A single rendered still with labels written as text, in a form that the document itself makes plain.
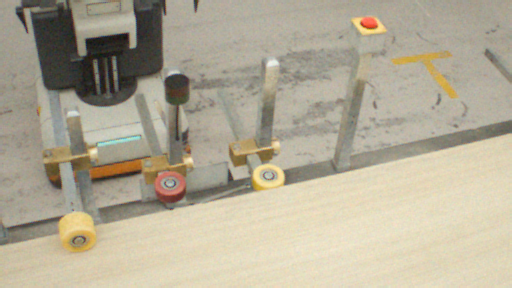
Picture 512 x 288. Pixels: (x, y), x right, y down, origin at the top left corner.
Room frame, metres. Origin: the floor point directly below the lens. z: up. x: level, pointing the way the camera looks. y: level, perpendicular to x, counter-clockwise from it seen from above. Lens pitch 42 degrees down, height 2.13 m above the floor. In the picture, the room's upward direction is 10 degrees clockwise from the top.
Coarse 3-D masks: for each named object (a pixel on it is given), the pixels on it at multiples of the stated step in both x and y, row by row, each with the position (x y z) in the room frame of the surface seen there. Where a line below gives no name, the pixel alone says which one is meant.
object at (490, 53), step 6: (486, 48) 2.00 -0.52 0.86; (492, 48) 2.01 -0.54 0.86; (486, 54) 1.99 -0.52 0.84; (492, 54) 1.97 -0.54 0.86; (498, 54) 1.98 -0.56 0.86; (492, 60) 1.96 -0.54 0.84; (498, 60) 1.94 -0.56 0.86; (504, 60) 1.94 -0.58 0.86; (498, 66) 1.92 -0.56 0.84; (504, 66) 1.91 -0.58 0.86; (504, 72) 1.89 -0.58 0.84; (510, 72) 1.88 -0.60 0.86; (510, 78) 1.86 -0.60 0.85
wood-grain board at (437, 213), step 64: (256, 192) 1.09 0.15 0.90; (320, 192) 1.13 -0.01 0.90; (384, 192) 1.17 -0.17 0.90; (448, 192) 1.21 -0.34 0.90; (0, 256) 0.75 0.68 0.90; (64, 256) 0.78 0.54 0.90; (128, 256) 0.82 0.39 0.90; (192, 256) 0.86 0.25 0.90; (256, 256) 0.89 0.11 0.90; (320, 256) 0.93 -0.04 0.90; (384, 256) 0.96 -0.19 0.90; (448, 256) 0.99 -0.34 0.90
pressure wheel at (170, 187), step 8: (160, 176) 1.07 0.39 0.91; (168, 176) 1.08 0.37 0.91; (176, 176) 1.08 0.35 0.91; (160, 184) 1.05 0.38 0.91; (168, 184) 1.05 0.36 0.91; (176, 184) 1.06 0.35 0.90; (184, 184) 1.06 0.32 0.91; (160, 192) 1.02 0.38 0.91; (168, 192) 1.03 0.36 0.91; (176, 192) 1.03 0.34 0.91; (184, 192) 1.05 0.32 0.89; (160, 200) 1.02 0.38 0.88; (168, 200) 1.02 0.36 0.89; (176, 200) 1.03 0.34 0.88
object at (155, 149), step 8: (136, 96) 1.40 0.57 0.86; (144, 96) 1.41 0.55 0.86; (136, 104) 1.38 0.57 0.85; (144, 104) 1.37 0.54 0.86; (144, 112) 1.34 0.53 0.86; (144, 120) 1.31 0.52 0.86; (152, 120) 1.31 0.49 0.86; (144, 128) 1.28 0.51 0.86; (152, 128) 1.28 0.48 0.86; (152, 136) 1.25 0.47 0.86; (152, 144) 1.22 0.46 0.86; (152, 152) 1.19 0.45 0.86; (160, 152) 1.20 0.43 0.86; (168, 208) 1.03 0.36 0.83
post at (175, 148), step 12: (168, 72) 1.16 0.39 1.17; (168, 108) 1.15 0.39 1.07; (180, 108) 1.17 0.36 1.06; (168, 120) 1.15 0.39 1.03; (180, 120) 1.17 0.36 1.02; (168, 132) 1.16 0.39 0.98; (180, 132) 1.17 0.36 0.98; (168, 144) 1.16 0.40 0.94; (180, 144) 1.17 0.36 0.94; (168, 156) 1.17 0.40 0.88; (180, 156) 1.16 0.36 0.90
